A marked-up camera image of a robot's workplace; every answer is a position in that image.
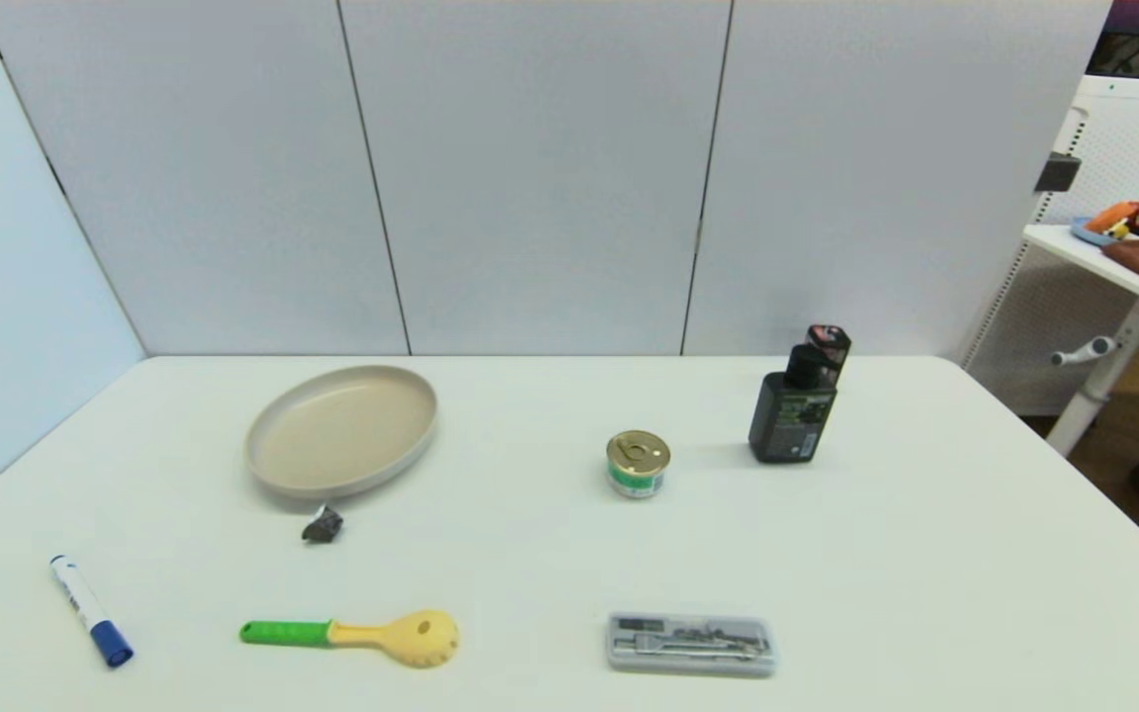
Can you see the small gold-lid tin can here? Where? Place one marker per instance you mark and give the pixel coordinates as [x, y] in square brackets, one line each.
[638, 465]

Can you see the black pump bottle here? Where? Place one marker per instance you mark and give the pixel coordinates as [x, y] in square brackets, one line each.
[792, 420]

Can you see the beige oval plate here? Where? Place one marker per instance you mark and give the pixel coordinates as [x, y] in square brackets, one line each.
[340, 431]

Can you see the clear plastic tool case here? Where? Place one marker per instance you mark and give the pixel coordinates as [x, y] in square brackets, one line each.
[691, 644]

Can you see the small black box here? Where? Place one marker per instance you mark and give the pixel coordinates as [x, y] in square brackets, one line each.
[1057, 173]

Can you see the blue plate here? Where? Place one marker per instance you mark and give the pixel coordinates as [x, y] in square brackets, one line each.
[1084, 233]

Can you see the white marker with blue cap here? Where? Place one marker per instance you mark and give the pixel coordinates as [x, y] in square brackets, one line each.
[88, 608]

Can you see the white height-adjustable desk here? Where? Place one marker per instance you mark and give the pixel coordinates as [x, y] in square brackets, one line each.
[1123, 272]

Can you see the white pegboard panel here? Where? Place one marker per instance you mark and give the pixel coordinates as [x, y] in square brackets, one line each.
[1138, 138]

